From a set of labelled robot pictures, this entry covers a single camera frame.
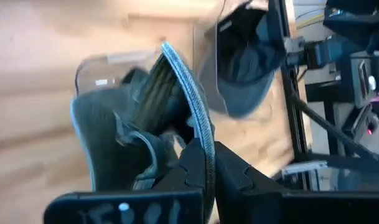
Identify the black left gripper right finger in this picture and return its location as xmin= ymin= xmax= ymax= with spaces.
xmin=213 ymin=141 xmax=379 ymax=224

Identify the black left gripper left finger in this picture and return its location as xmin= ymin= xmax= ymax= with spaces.
xmin=44 ymin=138 xmax=206 ymax=224

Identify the faded teal denim cap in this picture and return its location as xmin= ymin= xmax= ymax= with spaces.
xmin=70 ymin=42 xmax=216 ymax=224

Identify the dark grey baseball cap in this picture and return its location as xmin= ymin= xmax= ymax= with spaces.
xmin=197 ymin=5 xmax=286 ymax=119

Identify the clear plastic bin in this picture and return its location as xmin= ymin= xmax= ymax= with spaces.
xmin=74 ymin=50 xmax=162 ymax=98

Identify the black table edge frame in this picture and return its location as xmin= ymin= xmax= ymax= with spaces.
xmin=268 ymin=0 xmax=379 ymax=175

